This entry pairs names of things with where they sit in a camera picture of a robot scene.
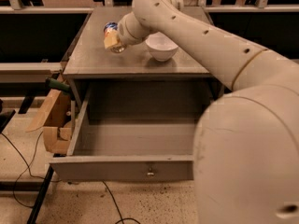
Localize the black thin cable left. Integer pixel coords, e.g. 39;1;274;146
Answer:
0;130;62;208

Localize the black floor cable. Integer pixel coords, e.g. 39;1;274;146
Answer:
102;180;143;224

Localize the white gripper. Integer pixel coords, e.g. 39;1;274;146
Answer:
104;12;152;49

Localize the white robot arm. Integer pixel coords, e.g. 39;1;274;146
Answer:
105;0;299;224

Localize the black metal frame leg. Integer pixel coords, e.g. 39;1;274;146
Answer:
27;167;54;224

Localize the grey open top drawer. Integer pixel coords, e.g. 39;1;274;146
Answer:
50;90;202;182

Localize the grey cabinet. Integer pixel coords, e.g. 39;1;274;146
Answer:
64;7;224;104

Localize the small metal drawer knob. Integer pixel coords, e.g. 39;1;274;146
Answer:
147;168;155;176

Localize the brown cardboard box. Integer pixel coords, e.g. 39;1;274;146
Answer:
26;77;72;155

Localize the white ceramic bowl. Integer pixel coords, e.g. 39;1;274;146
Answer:
145;33;178;62

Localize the blue pepsi can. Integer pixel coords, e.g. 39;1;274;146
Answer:
104;21;126;53

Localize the green handled tool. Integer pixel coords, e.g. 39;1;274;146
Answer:
46;77;71;93

